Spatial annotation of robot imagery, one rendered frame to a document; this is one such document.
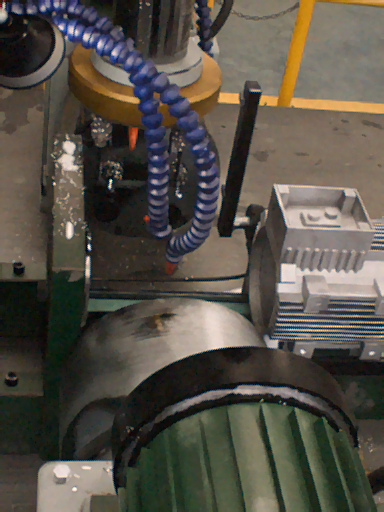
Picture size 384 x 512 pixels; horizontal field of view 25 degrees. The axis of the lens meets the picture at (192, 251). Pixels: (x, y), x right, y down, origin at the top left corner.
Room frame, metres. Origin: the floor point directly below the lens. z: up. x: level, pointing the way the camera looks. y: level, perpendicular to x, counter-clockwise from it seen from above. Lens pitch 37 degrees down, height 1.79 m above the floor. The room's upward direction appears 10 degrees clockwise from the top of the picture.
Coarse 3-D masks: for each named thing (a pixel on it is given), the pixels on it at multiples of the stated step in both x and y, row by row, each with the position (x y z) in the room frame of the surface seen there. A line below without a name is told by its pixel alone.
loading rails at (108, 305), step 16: (96, 288) 1.00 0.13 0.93; (112, 288) 1.01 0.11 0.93; (96, 304) 0.98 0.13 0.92; (112, 304) 0.98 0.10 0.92; (128, 304) 0.99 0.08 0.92; (224, 304) 1.03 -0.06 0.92; (240, 304) 1.04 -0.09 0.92; (96, 320) 0.96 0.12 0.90; (320, 352) 0.96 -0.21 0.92; (336, 352) 0.97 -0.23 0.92; (336, 368) 0.94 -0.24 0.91; (352, 368) 0.95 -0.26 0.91; (368, 368) 0.95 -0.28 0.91; (352, 384) 0.95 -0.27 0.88; (368, 384) 0.95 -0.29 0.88; (352, 400) 0.95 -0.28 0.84; (368, 400) 0.95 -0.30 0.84; (352, 416) 0.94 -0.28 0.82; (368, 416) 0.96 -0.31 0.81
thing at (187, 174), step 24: (72, 96) 1.26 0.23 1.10; (72, 120) 1.18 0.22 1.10; (120, 144) 1.14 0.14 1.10; (144, 144) 1.15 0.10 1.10; (120, 168) 1.12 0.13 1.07; (144, 168) 1.15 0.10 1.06; (192, 168) 1.17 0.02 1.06; (96, 192) 1.13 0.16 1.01; (120, 192) 1.14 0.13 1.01; (144, 192) 1.15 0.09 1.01; (192, 192) 1.17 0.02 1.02; (96, 216) 1.13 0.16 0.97; (120, 216) 1.14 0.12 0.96; (168, 216) 1.16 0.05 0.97; (192, 216) 1.17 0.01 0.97
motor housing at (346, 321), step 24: (264, 240) 1.06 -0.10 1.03; (264, 264) 1.06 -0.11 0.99; (264, 288) 1.03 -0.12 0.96; (288, 288) 0.92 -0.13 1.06; (336, 288) 0.93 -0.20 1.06; (360, 288) 0.94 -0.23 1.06; (264, 312) 1.00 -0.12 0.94; (288, 312) 0.90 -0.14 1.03; (312, 312) 0.91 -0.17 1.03; (336, 312) 0.92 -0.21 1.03; (360, 312) 0.93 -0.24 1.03; (288, 336) 0.90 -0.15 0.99; (312, 336) 0.91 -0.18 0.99; (336, 336) 0.92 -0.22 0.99; (360, 336) 0.92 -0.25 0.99
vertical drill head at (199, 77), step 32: (128, 0) 0.90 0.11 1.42; (160, 0) 0.90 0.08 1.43; (192, 0) 0.93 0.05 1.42; (128, 32) 0.90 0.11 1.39; (160, 32) 0.90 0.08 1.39; (96, 64) 0.90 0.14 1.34; (160, 64) 0.90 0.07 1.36; (192, 64) 0.91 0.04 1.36; (96, 96) 0.86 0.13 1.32; (128, 96) 0.85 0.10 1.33; (192, 96) 0.88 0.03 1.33; (96, 128) 0.88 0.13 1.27
